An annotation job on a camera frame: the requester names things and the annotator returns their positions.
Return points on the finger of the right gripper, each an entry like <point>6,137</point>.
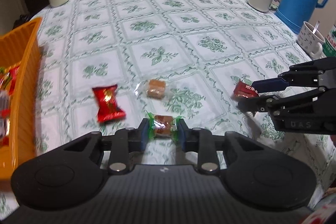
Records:
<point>313,74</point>
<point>319,102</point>

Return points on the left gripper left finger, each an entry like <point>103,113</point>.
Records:
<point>124,142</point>

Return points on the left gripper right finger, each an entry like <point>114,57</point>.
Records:
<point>200,141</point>

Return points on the small red candy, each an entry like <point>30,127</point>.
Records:
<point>108,109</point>

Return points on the red snack packet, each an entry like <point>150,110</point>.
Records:
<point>244,90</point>

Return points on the green brown candy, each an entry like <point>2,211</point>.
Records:
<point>163,126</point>

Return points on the clear brown candy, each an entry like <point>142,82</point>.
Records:
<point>152,88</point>

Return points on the large red snack pack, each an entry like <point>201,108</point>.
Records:
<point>8,77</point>

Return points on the patterned cup with spoon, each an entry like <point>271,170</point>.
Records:
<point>312,44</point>

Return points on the metal spoon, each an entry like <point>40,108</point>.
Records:
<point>315,29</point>

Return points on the floral green white tablecloth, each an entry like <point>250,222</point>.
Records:
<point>200,48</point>

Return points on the orange plastic basket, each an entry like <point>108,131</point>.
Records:
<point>20,46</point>

